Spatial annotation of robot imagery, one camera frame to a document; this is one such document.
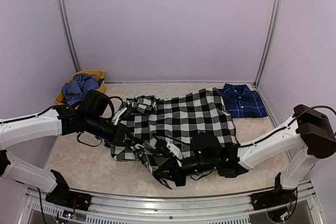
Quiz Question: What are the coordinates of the left aluminium frame post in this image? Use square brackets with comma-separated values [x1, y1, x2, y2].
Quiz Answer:
[57, 0, 81, 72]

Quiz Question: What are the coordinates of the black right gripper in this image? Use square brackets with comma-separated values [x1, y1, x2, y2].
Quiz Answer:
[152, 156, 218, 188]

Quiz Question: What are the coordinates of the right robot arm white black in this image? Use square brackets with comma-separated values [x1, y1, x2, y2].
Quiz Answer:
[153, 104, 335, 210]

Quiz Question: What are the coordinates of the aluminium front rail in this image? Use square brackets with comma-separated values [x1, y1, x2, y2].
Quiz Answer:
[16, 181, 325, 223]

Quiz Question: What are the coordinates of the aluminium frame post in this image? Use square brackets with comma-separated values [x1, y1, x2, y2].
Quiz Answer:
[57, 0, 81, 72]
[253, 0, 281, 89]

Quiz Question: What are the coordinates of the blue plaid shirt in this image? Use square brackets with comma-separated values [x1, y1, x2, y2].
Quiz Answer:
[217, 83, 268, 119]

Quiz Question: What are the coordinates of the black white checked shirt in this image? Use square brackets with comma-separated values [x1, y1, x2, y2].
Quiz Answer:
[110, 88, 238, 180]

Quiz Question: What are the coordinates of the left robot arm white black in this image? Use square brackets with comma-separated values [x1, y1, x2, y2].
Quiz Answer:
[1, 90, 134, 211]

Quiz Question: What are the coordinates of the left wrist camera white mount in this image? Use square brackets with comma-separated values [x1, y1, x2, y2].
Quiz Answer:
[112, 106, 132, 125]

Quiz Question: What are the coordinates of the blue gingham crumpled shirt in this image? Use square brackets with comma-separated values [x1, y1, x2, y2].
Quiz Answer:
[61, 73, 100, 105]

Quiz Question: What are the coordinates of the right aluminium frame post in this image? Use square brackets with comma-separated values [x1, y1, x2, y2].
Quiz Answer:
[253, 0, 281, 89]

